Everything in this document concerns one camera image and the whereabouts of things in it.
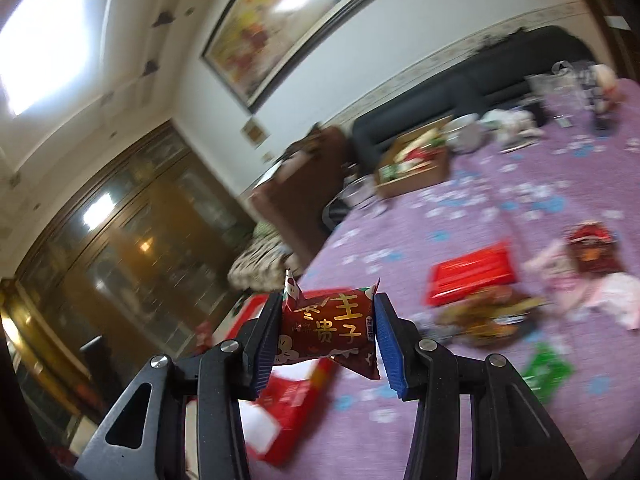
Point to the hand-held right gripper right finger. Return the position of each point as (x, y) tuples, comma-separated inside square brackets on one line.
[(389, 342)]

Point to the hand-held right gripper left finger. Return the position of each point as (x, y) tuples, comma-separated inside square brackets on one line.
[(266, 342)]

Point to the dark red snack packet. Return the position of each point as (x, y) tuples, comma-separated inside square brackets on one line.
[(325, 330)]

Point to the shiny red snack packet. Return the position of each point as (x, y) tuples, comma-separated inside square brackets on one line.
[(595, 252)]

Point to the red and white carton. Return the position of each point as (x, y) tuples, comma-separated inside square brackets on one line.
[(290, 405)]

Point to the patterned cushion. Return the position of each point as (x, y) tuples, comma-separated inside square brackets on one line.
[(260, 257)]

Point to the purple floral tablecloth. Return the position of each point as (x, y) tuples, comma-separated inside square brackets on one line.
[(450, 410)]

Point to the brown gold snack packet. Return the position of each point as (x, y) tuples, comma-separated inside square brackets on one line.
[(490, 320)]

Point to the brown armchair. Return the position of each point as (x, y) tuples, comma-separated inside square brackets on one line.
[(295, 200)]

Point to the green snack packet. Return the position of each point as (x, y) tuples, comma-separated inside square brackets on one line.
[(545, 370)]

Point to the wooden glass-door cabinet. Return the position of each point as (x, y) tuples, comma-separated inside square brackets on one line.
[(125, 260)]

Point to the cardboard box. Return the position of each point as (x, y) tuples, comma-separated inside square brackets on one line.
[(415, 180)]

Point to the pink snack packet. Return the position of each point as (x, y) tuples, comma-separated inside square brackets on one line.
[(565, 285)]

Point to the white plush toy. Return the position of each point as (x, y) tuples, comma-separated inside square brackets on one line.
[(510, 122)]

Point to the black sofa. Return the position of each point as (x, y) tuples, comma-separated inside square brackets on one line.
[(450, 95)]

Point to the clear glass jar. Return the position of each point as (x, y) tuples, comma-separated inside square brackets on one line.
[(542, 84)]

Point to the large framed painting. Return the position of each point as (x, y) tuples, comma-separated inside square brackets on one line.
[(280, 30)]

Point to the small wall frame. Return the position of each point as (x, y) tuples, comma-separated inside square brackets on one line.
[(255, 132)]

